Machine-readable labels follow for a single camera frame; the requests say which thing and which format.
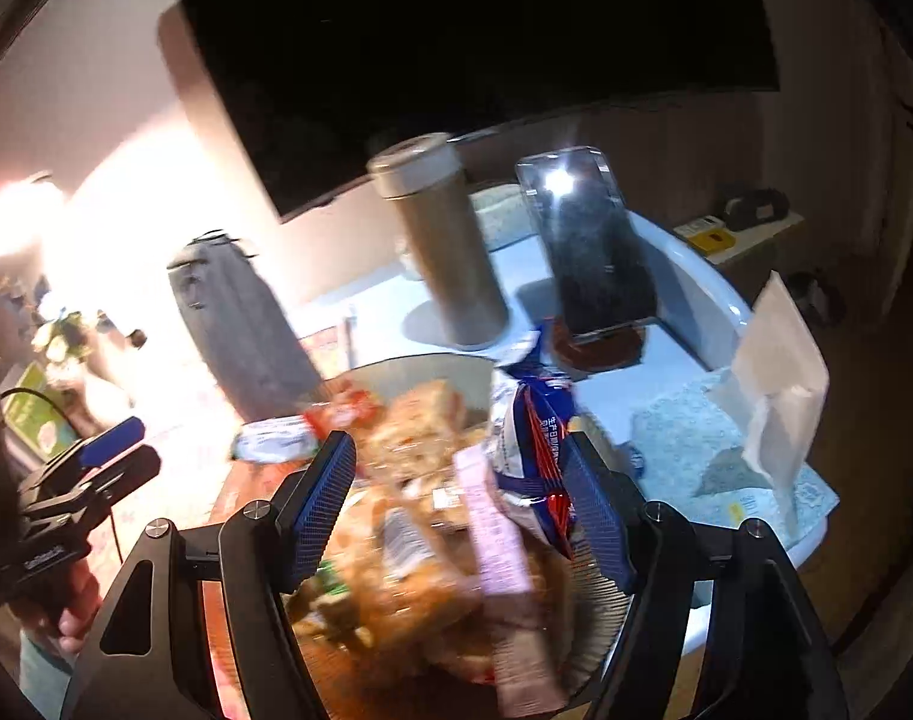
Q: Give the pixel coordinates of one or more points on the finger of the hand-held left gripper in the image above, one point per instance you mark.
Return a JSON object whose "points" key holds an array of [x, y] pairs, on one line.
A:
{"points": [[118, 472], [111, 441]]}

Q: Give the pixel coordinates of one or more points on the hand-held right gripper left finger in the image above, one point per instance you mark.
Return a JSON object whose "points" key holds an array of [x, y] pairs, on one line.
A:
{"points": [[325, 502]]}

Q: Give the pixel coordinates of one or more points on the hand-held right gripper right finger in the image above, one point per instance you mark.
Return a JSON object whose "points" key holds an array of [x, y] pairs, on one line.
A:
{"points": [[599, 517]]}

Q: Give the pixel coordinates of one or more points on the blue cookie packet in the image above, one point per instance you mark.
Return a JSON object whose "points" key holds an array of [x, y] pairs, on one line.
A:
{"points": [[535, 435]]}

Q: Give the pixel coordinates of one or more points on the pink stick snack packet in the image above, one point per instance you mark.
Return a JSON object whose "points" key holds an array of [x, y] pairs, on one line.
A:
{"points": [[494, 525]]}

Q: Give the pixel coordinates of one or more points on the fried snack bag red corner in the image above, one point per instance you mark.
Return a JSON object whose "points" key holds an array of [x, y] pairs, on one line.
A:
{"points": [[404, 615]]}

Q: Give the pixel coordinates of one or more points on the round snack bowl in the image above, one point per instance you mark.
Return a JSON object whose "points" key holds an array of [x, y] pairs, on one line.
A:
{"points": [[426, 371]]}

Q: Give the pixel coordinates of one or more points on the person's left forearm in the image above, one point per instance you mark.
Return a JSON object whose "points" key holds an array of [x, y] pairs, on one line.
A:
{"points": [[40, 671]]}

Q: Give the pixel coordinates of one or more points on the person's left hand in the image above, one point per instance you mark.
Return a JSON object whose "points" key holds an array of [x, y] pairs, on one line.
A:
{"points": [[85, 607]]}

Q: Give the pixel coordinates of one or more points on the white ribbed vase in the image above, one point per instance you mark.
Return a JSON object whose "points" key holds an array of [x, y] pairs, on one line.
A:
{"points": [[103, 397]]}

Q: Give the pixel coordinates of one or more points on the green book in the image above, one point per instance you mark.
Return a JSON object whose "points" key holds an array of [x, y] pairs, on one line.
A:
{"points": [[36, 412]]}

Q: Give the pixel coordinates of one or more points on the small silver snack packet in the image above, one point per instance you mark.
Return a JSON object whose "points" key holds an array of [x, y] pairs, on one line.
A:
{"points": [[272, 440]]}

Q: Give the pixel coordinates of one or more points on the blue and white flower bouquet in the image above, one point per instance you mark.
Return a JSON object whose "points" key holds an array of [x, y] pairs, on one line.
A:
{"points": [[58, 337]]}

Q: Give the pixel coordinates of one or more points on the lace table mat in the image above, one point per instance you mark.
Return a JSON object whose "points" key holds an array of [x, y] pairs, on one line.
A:
{"points": [[674, 427], [501, 214]]}

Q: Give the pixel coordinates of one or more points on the brown stick snack packet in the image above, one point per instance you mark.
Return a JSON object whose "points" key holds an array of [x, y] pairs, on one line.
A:
{"points": [[524, 652]]}

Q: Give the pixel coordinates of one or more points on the brown phone stand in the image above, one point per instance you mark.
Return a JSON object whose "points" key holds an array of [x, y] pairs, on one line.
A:
{"points": [[599, 352]]}

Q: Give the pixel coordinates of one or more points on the grey pencil case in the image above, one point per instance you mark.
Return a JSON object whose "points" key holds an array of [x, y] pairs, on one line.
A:
{"points": [[238, 330]]}

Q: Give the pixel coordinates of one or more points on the white paper bag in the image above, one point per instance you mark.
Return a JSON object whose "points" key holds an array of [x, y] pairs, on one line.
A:
{"points": [[779, 367]]}

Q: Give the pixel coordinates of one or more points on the black smartphone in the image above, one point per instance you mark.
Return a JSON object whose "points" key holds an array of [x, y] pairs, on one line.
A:
{"points": [[591, 255]]}

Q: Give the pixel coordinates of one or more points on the beige tumbler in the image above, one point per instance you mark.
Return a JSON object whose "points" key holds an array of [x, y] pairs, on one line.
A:
{"points": [[449, 255]]}

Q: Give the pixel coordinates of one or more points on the yellow box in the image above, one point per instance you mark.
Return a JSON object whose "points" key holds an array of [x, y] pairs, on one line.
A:
{"points": [[710, 240]]}

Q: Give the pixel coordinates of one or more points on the low cabinet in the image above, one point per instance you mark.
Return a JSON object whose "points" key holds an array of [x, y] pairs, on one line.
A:
{"points": [[756, 255]]}

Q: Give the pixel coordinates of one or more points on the dark bin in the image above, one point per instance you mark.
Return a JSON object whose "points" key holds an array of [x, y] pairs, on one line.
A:
{"points": [[816, 300]]}

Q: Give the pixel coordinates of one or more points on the black device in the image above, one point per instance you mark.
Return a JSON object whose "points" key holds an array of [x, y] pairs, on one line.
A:
{"points": [[756, 208]]}

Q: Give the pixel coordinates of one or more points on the dark monitor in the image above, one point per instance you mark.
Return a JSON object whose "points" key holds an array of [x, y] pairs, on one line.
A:
{"points": [[464, 37]]}

